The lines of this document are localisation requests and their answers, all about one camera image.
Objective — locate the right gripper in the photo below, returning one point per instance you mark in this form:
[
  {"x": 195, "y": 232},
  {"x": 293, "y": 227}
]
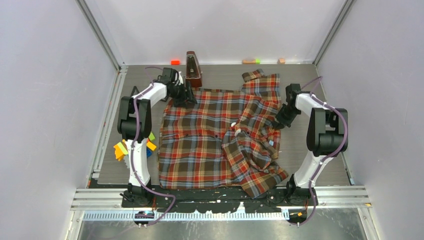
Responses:
[{"x": 280, "y": 122}]

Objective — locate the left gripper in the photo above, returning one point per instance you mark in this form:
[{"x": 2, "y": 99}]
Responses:
[{"x": 186, "y": 96}]

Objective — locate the plaid flannel shirt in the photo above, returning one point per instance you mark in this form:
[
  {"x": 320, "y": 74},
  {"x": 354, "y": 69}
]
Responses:
[{"x": 197, "y": 147}]

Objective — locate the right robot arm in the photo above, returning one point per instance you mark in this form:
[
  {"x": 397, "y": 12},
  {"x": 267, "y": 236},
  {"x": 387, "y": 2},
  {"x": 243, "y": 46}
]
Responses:
[{"x": 327, "y": 136}]

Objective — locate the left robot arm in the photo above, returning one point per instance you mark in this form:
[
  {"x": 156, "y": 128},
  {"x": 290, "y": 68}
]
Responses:
[{"x": 135, "y": 126}]

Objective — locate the black case silver brooch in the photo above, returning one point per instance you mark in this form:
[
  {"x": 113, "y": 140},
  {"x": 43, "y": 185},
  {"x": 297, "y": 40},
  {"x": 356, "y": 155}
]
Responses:
[{"x": 135, "y": 92}]

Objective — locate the wooden metronome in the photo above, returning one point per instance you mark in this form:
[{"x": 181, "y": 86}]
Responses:
[{"x": 193, "y": 70}]

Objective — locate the tan and green block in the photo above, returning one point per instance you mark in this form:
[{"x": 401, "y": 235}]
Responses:
[{"x": 251, "y": 61}]

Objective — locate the orange block at wall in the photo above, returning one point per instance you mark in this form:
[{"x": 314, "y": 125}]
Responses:
[{"x": 175, "y": 62}]

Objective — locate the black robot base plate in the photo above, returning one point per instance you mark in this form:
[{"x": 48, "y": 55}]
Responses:
[{"x": 215, "y": 200}]

